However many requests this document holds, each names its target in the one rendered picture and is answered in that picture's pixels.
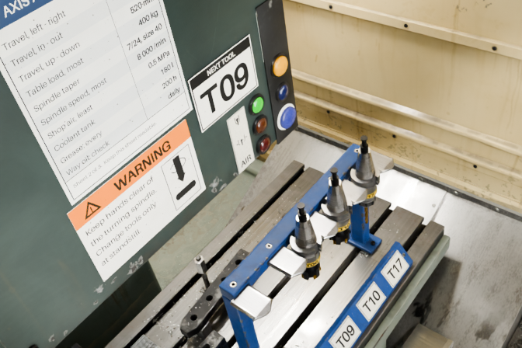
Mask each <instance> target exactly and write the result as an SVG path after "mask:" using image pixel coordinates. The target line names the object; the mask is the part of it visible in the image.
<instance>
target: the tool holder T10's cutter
mask: <svg viewBox="0 0 522 348"><path fill-rule="evenodd" d="M349 239H350V231H349V228H348V229H346V230H345V231H342V232H338V233H337V234H336V235H335V236H333V237H331V238H329V240H333V244H335V245H341V242H344V241H345V243H347V242H348V241H349Z"/></svg>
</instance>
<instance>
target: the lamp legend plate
mask: <svg viewBox="0 0 522 348"><path fill-rule="evenodd" d="M227 124H228V130H229V134H230V137H231V143H232V147H233V151H234V154H235V161H236V164H237V167H238V174H240V173H241V172H242V171H244V170H245V169H246V168H247V167H248V166H249V165H250V164H251V163H252V162H253V161H254V160H255V158H254V154H253V150H252V142H251V138H250V134H249V127H248V123H247V119H246V115H245V107H244V106H243V107H242V108H241V109H240V110H238V111H237V112H236V113H235V114H233V115H232V116H231V117H230V118H229V119H227Z"/></svg>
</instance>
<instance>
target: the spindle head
mask: <svg viewBox="0 0 522 348"><path fill-rule="evenodd" d="M162 1H163V3H164V6H165V11H166V15H167V17H168V21H169V25H170V29H171V31H172V36H173V39H174V43H175V45H176V50H177V54H178V57H179V62H180V65H181V68H182V71H183V76H184V79H185V82H186V87H187V90H188V93H189V96H190V101H191V104H192V107H193V109H192V110H191V111H190V112H189V113H188V114H187V115H185V116H184V117H183V118H182V119H180V120H179V121H178V122H176V123H175V124H173V125H172V126H171V127H170V128H169V129H168V130H166V131H165V132H164V133H163V134H161V135H160V136H159V137H157V138H156V139H155V140H153V142H152V143H150V144H149V145H148V146H146V147H145V148H144V149H142V150H141V151H140V152H138V153H137V154H136V155H135V156H134V157H133V158H131V159H130V160H129V161H128V162H126V163H125V164H124V165H122V166H121V167H120V168H119V169H118V170H117V171H115V172H114V173H113V174H111V175H110V176H109V177H107V178H106V179H104V180H103V181H102V182H101V183H100V184H99V185H98V186H96V187H95V188H94V189H92V190H91V191H90V192H88V193H87V194H86V195H85V196H84V197H83V198H81V199H80V200H79V201H77V202H76V203H75V204H73V205H71V203H70V201H69V199H68V198H67V196H66V194H65V192H64V190H63V188H62V186H61V184H60V183H59V181H58V179H57V177H56V175H55V173H54V171H53V169H52V168H51V166H50V163H49V162H48V160H47V158H46V156H45V154H44V152H43V150H42V148H41V146H40V145H39V143H38V141H37V139H36V137H35V135H34V133H33V132H32V130H31V128H30V126H29V124H28V122H27V120H26V118H25V117H24V115H23V112H22V110H21V109H20V107H19V105H18V103H17V102H16V99H15V97H14V95H13V94H12V92H11V90H10V88H9V86H8V84H7V82H6V80H5V78H4V77H3V75H2V73H1V71H0V348H55V346H56V345H58V344H59V343H60V342H61V341H62V340H63V339H64V338H65V337H66V336H67V335H68V334H69V333H71V332H72V331H73V330H74V329H75V328H76V327H77V326H78V325H79V324H80V323H81V322H83V321H84V320H85V319H86V318H87V317H88V316H89V315H90V314H91V313H92V312H93V311H94V310H96V309H97V308H98V307H99V306H100V305H101V304H102V303H103V302H104V301H105V300H106V299H107V298H108V297H109V296H110V295H111V294H112V293H113V292H114V291H115V290H116V289H117V288H118V287H120V286H121V285H122V284H123V283H124V282H125V281H126V280H127V279H128V278H129V277H130V276H131V275H133V274H134V273H135V272H136V271H137V270H138V269H139V268H140V267H141V266H142V265H143V264H144V263H146V262H147V261H148V260H149V259H150V258H151V257H152V256H153V255H154V254H155V253H156V252H157V251H158V250H160V248H161V247H163V245H164V244H165V243H167V241H168V240H170V239H171V238H172V237H173V236H174V235H175V234H176V233H177V232H178V231H179V230H180V229H181V228H183V227H184V226H185V225H186V224H187V223H188V222H189V221H190V220H191V219H192V218H193V217H195V216H196V215H197V214H198V213H199V212H200V211H201V210H202V209H203V208H204V207H205V206H206V205H208V204H209V203H210V202H211V201H212V200H213V199H214V198H215V197H216V196H217V195H218V194H219V193H220V192H221V191H222V190H223V189H224V188H225V187H226V186H227V185H228V184H229V183H230V182H232V181H233V180H234V179H235V178H236V177H237V176H238V175H239V174H238V167H237V164H236V161H235V154H234V151H233V147H232V143H231V137H230V134H229V130H228V124H227V119H229V118H230V117H231V116H232V115H233V114H235V113H236V112H237V111H238V110H240V109H241V108H242V107H243V106H244V107H245V115H246V119H247V123H248V127H249V134H250V138H251V142H252V150H253V154H254V158H255V159H256V158H258V157H259V156H260V154H259V153H258V152H257V150H256V146H257V142H258V140H259V139H260V138H261V137H262V136H263V135H264V134H268V135H269V136H271V144H272V143H273V142H274V141H275V140H276V133H275V128H274V123H273V114H272V110H271V104H270V95H269V90H268V85H267V80H266V71H265V66H264V62H263V53H262V48H261V43H260V38H259V30H258V25H257V19H256V7H258V6H259V5H261V4H262V3H263V2H265V1H266V0H162ZM248 34H249V35H250V40H251V45H252V53H253V58H254V63H255V67H256V76H257V80H258V85H259V86H257V87H256V88H255V89H254V90H252V91H251V92H250V93H249V94H248V95H247V96H246V97H245V98H243V99H242V100H241V101H240V102H238V103H237V104H236V105H235V106H233V107H232V108H231V109H230V110H229V111H228V112H227V113H226V114H224V115H223V116H222V117H221V118H219V119H218V120H217V121H216V122H214V123H213V124H212V125H211V126H209V127H208V128H207V129H206V130H205V131H204V132H203V133H201V131H200V126H199V123H198V119H197V115H196V111H195V109H194V105H193V100H192V97H191V95H190V89H189V86H188V83H187V80H188V79H189V78H191V77H192V76H193V75H195V74H196V73H197V72H198V71H200V70H201V69H202V68H204V67H205V66H207V65H208V64H210V63H211V62H212V61H213V60H214V59H216V58H217V57H219V56H220V55H221V54H223V53H224V52H225V51H226V50H227V49H229V48H230V47H232V46H233V45H234V44H236V43H237V42H239V41H240V40H241V39H242V38H243V37H245V36H246V35H248ZM256 94H262V95H263V97H264V99H265V103H264V107H263V110H262V111H261V112H260V113H259V114H258V115H256V116H253V115H251V114H250V112H249V102H250V100H251V98H252V97H253V96H254V95H256ZM262 114H263V115H266V116H267V118H268V125H267V128H266V130H265V132H264V133H263V134H261V135H260V136H257V135H254V133H253V130H252V126H253V123H254V121H255V119H256V118H257V117H258V116H259V115H262ZM183 120H186V123H187V126H188V129H189V132H190V136H191V139H192V142H193V147H194V150H195V152H196V156H197V161H198V163H199V166H200V171H201V174H202V177H203V180H204V184H205V187H206V189H205V190H204V191H203V192H202V193H201V194H200V195H199V196H198V197H196V198H195V199H194V200H193V201H192V202H191V203H190V204H189V205H187V206H186V207H185V208H184V209H183V210H182V211H181V212H180V213H179V214H177V215H176V216H175V217H174V218H173V219H172V220H171V221H170V222H169V223H168V224H167V225H166V226H165V227H164V228H163V229H162V230H161V231H159V232H158V233H157V234H156V235H155V236H154V237H153V238H152V239H150V240H149V241H148V242H147V243H146V244H145V245H144V246H143V247H141V248H140V249H139V250H138V251H137V252H136V253H135V254H134V255H133V256H132V257H131V258H129V260H128V261H126V262H125V264H123V265H122V266H121V267H120V268H119V269H118V270H117V271H116V272H115V273H113V274H112V275H111V276H110V277H109V278H108V279H107V280H106V281H103V279H102V277H101V276H100V274H99V272H98V270H97V269H96V266H95V265H94V263H93V261H92V259H91V257H90V256H89V254H88V252H87V250H86V248H85V246H84V245H83V243H82V240H81V239H80V238H79V236H78V233H77V231H76V230H75V228H74V226H73V224H72V223H71V221H70V219H69V217H68V215H67V213H68V212H69V211H71V210H72V209H73V208H75V207H76V206H77V205H79V204H80V203H81V202H82V201H83V200H84V199H86V198H87V197H88V196H90V195H91V194H92V193H93V192H95V191H96V190H97V189H98V188H100V187H101V186H102V185H103V184H104V183H106V182H107V181H108V180H109V179H111V178H112V177H113V176H115V175H116V174H117V173H118V172H119V171H120V170H122V169H123V168H124V167H126V166H127V165H128V164H130V163H131V162H132V161H133V160H135V159H136V158H137V157H138V156H139V155H141V154H142V153H143V152H144V151H146V150H147V149H148V148H150V147H151V146H152V145H153V144H154V143H155V142H157V141H158V140H159V139H161V138H162V137H163V136H165V135H166V134H167V133H168V132H170V131H171V129H173V128H174V127H175V126H177V125H178V124H179V123H181V122H182V121H183Z"/></svg>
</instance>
